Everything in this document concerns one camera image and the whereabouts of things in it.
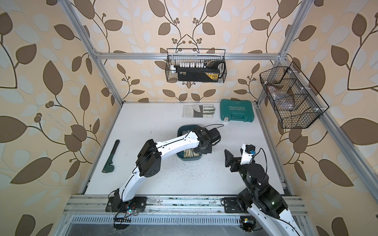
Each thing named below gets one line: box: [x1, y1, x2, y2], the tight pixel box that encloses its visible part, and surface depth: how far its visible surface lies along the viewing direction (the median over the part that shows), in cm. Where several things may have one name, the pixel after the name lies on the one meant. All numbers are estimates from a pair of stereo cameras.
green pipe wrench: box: [101, 139, 121, 174], surface depth 90 cm
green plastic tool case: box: [220, 98, 255, 123], surface depth 113 cm
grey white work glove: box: [182, 104, 216, 119], surface depth 118 cm
